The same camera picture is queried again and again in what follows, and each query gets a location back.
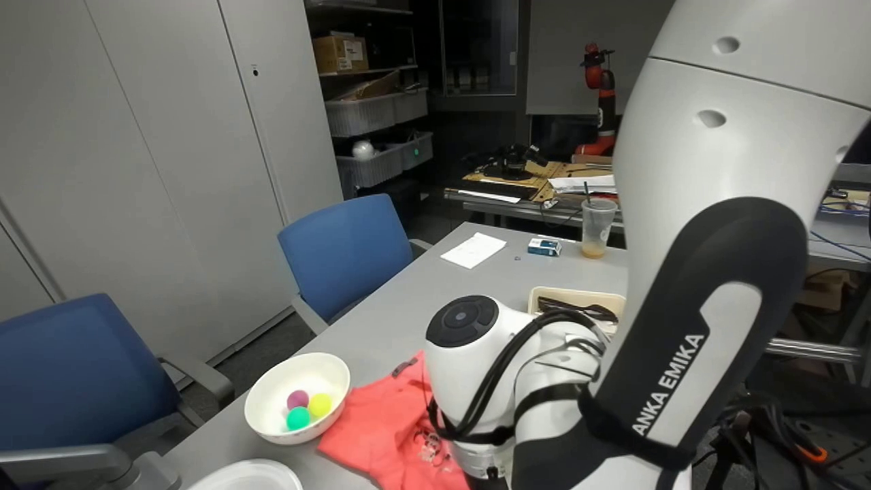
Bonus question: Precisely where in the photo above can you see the beige tray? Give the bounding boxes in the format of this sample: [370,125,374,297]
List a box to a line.
[525,287,625,319]

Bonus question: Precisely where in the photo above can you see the white plate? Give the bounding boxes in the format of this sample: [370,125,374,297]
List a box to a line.
[187,459,301,490]

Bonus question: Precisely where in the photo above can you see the yellow ball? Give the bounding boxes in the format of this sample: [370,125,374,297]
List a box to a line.
[306,394,331,420]

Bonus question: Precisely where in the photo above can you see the near blue chair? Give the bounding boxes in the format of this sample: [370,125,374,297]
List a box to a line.
[0,291,237,490]

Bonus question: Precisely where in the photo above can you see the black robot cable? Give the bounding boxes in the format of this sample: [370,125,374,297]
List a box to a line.
[432,308,608,447]

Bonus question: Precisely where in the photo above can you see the cluttered workbench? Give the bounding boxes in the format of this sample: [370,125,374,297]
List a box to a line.
[442,156,617,227]

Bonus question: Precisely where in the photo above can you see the blue chair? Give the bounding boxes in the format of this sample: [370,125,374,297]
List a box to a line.
[0,291,237,490]
[276,194,426,333]

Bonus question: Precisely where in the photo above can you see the red-orange shirt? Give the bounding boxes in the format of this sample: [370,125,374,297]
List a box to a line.
[319,355,471,490]

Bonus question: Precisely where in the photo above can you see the white bowl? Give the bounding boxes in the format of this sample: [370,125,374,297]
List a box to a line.
[244,352,350,447]

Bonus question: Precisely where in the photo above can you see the black cutlery in tray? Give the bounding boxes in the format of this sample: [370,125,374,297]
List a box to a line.
[536,297,617,322]

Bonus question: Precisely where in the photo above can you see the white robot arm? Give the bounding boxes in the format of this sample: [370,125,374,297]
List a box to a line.
[425,0,871,490]

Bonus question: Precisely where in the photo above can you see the clear plastic cup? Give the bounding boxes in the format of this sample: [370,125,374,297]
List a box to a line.
[578,201,614,258]

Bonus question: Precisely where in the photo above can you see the white paper sheet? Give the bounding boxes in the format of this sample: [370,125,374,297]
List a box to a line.
[442,231,502,269]

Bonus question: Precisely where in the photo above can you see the far blue chair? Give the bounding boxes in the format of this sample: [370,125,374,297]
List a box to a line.
[276,194,426,333]

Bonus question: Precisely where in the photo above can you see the green ball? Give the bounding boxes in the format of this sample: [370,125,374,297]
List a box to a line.
[283,408,309,434]

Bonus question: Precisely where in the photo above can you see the purple ball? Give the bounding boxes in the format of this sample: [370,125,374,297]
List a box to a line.
[285,390,309,408]

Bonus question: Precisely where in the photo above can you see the black shelving with bins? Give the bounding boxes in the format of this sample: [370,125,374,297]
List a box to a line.
[305,0,432,197]

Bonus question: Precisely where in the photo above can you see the orange black clamp tool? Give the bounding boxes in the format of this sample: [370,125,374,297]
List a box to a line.
[783,427,829,468]

